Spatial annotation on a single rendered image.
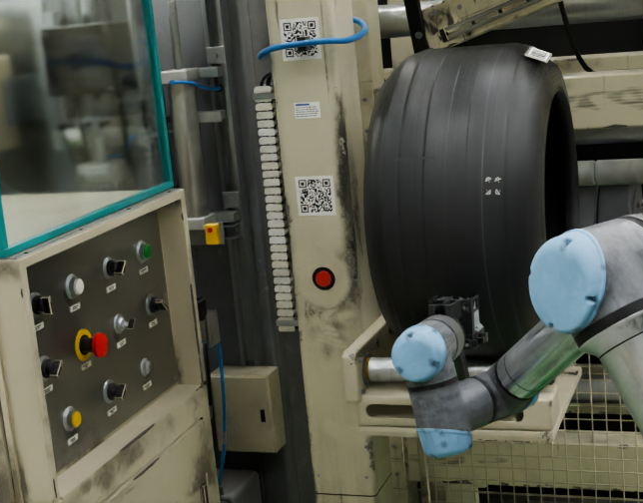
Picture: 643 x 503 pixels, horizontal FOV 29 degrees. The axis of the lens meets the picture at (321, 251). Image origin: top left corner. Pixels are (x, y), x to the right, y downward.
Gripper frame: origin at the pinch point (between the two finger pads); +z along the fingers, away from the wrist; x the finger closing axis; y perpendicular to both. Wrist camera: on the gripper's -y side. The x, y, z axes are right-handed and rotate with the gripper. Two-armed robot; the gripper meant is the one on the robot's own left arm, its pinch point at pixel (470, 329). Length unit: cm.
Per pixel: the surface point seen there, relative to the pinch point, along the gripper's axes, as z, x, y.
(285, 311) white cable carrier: 18.9, 41.1, 0.1
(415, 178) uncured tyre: -4.2, 7.2, 26.0
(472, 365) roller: 11.8, 2.7, -8.5
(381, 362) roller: 12.0, 19.8, -8.3
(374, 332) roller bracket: 20.2, 23.5, -4.2
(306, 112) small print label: 13, 32, 38
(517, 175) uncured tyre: -2.1, -9.3, 25.8
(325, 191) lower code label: 14.9, 29.9, 23.4
